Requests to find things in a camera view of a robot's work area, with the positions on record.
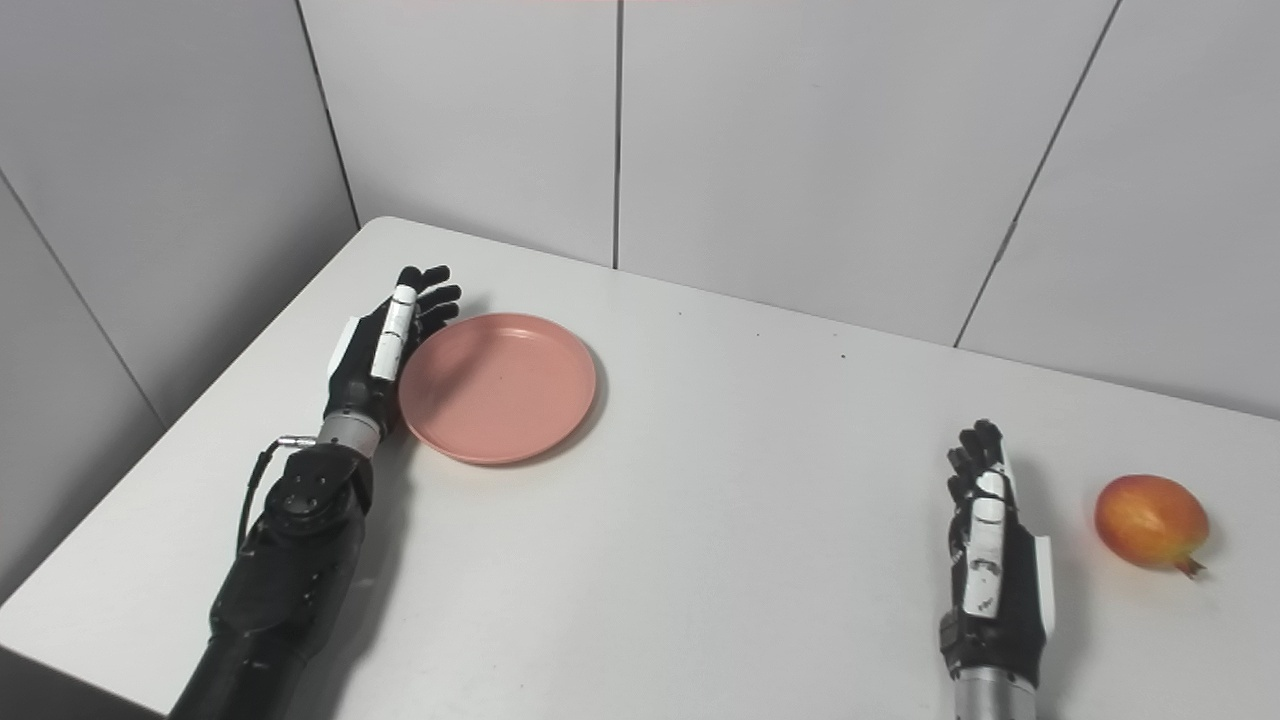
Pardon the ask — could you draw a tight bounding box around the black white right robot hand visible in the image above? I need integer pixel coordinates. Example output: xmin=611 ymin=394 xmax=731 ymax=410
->
xmin=938 ymin=419 xmax=1056 ymax=686

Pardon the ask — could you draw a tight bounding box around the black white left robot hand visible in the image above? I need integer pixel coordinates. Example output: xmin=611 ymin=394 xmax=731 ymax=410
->
xmin=322 ymin=265 xmax=463 ymax=433

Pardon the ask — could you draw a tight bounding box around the pink round plate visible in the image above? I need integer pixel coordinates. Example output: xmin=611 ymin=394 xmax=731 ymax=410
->
xmin=398 ymin=312 xmax=598 ymax=466

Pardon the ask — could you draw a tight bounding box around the red yellow pomegranate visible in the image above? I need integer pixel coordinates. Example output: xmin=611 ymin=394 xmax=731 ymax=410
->
xmin=1094 ymin=474 xmax=1211 ymax=578

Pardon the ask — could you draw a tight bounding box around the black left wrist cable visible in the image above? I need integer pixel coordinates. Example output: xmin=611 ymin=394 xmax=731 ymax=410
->
xmin=236 ymin=435 xmax=319 ymax=556

